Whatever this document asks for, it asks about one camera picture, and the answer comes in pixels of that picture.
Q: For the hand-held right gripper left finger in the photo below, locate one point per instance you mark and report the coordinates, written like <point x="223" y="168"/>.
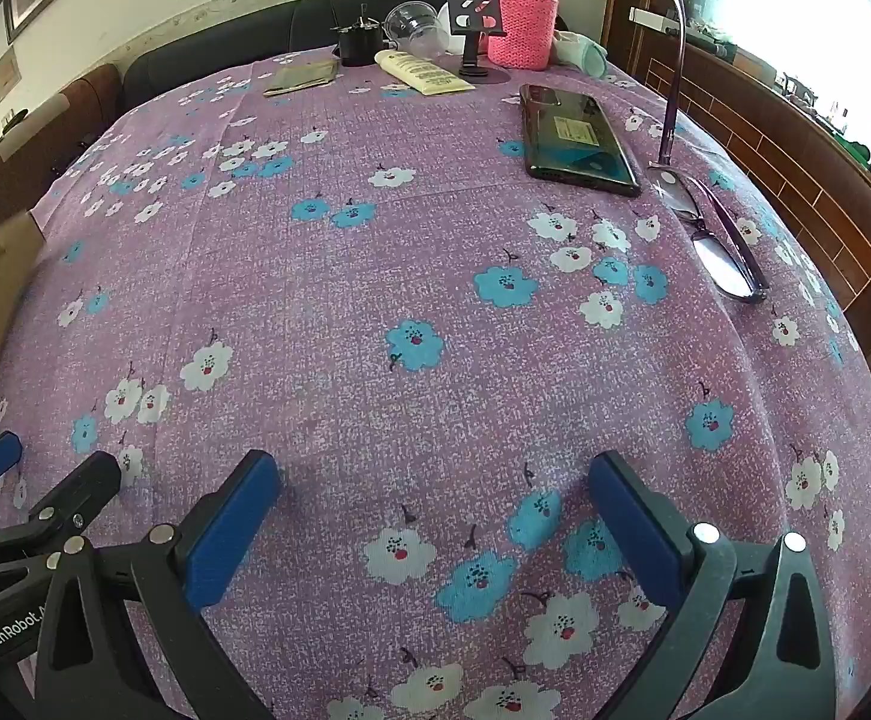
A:
<point x="233" y="525"/>

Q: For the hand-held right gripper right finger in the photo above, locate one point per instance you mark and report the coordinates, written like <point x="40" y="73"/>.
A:
<point x="630" y="517"/>

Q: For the cardboard box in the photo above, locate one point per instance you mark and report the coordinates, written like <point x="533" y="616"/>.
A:
<point x="8" y="240"/>

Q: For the purple-framed eyeglasses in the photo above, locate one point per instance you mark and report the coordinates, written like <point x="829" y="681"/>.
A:
<point x="722" y="264"/>

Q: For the purple floral tablecloth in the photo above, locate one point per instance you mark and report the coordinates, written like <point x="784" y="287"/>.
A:
<point x="405" y="255"/>

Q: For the brown armchair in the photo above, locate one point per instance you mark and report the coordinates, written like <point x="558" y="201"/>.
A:
<point x="45" y="135"/>

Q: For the small framed plaque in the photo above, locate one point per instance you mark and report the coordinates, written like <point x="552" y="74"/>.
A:
<point x="4" y="75"/>

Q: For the black smartphone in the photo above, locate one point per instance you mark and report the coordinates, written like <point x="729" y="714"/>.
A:
<point x="570" y="135"/>

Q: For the black sofa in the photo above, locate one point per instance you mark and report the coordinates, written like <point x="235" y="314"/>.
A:
<point x="203" y="52"/>

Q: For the olive notebook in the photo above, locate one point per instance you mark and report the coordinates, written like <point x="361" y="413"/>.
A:
<point x="302" y="79"/>

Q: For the pale green cloth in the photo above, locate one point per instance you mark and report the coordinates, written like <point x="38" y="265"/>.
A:
<point x="578" y="52"/>

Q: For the cream lotion tube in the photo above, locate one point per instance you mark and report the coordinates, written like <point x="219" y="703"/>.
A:
<point x="420" y="73"/>

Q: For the black cup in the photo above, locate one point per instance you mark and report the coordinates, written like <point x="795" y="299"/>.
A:
<point x="357" y="49"/>

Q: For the white window sill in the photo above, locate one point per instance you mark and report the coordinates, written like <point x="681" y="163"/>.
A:
<point x="653" y="19"/>

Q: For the pink knitted-sleeve thermos bottle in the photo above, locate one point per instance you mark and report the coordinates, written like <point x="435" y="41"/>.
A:
<point x="525" y="22"/>

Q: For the white cup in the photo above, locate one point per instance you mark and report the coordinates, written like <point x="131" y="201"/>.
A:
<point x="443" y="22"/>

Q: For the glass window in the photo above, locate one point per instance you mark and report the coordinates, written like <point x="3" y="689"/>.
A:
<point x="780" y="0"/>

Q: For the white wall socket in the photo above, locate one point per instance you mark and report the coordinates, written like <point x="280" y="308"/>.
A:
<point x="6" y="118"/>

